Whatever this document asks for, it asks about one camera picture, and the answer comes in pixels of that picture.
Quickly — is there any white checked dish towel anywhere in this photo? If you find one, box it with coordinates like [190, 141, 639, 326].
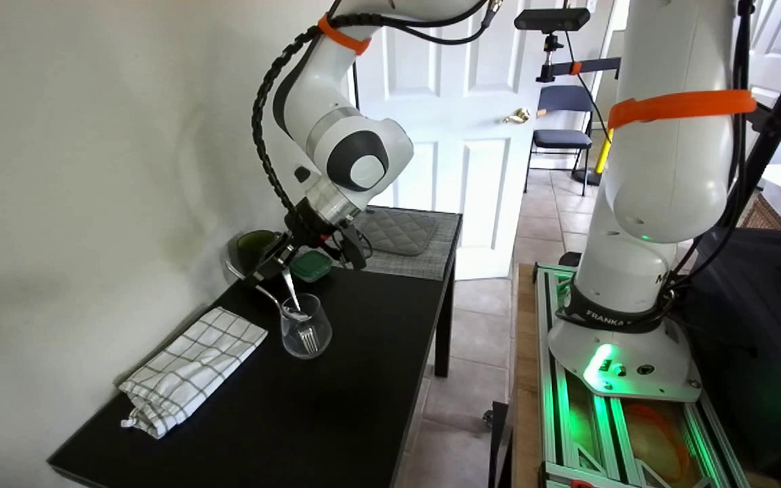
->
[118, 305, 271, 441]

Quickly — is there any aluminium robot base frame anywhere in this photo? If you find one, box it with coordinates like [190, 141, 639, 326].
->
[536, 260, 755, 488]

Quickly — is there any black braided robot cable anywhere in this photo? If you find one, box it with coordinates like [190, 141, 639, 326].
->
[251, 0, 502, 215]

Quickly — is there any yellow black striped pole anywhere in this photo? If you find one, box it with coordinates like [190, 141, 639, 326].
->
[591, 126, 616, 178]

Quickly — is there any brass door knob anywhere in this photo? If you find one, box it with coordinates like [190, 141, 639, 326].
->
[500, 107, 536, 128]

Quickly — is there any wide orange arm strap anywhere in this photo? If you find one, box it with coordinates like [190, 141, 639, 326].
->
[606, 86, 761, 132]

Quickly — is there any dark bowl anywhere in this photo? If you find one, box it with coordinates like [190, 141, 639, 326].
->
[226, 227, 290, 282]

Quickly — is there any silver metal spoon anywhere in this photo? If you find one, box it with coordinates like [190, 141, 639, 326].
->
[281, 265, 321, 353]

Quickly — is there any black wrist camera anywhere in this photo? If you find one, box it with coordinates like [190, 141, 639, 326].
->
[331, 219, 378, 275]

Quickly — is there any black stereo camera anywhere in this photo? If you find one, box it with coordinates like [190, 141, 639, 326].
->
[514, 6, 594, 35]

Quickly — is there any blue chair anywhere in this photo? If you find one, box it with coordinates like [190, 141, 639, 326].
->
[523, 82, 602, 199]

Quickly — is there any black covered equipment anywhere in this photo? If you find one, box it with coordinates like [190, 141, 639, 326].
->
[678, 226, 781, 488]

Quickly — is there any black table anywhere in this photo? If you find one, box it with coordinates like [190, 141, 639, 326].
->
[46, 203, 468, 488]

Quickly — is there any wooden base board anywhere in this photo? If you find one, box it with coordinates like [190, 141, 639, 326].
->
[507, 260, 549, 488]

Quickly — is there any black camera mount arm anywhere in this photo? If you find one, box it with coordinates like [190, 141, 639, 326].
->
[536, 29, 626, 86]

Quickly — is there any clear glass cup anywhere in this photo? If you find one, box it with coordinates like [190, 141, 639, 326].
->
[278, 291, 338, 363]

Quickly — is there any black floor stand foot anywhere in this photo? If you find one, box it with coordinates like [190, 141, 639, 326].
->
[484, 402, 514, 488]

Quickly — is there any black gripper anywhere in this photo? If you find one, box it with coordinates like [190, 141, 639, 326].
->
[253, 199, 348, 287]

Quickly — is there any orange forearm strap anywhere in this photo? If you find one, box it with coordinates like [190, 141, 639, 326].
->
[317, 17, 376, 56]

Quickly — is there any grey quilted pot holder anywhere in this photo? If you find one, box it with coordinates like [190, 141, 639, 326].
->
[354, 210, 443, 260]

